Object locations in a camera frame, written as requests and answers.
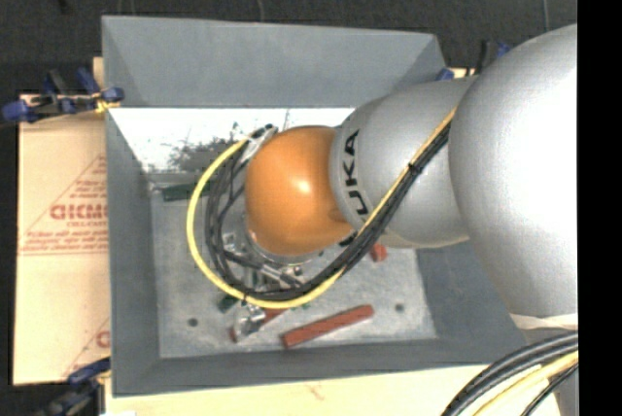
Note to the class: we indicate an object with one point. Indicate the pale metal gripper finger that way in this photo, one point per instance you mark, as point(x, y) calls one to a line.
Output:
point(254, 313)
point(243, 327)

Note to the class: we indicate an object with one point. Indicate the red-brown flat block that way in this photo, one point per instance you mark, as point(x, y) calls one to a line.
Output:
point(330, 325)
point(378, 253)

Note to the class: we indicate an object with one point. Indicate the dark green flat block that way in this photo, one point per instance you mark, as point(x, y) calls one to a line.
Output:
point(179, 192)

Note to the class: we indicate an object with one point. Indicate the grey metal bin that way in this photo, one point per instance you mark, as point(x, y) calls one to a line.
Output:
point(272, 69)

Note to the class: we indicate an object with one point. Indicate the brown cardboard board, red print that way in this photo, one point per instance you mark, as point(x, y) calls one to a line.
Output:
point(58, 190)

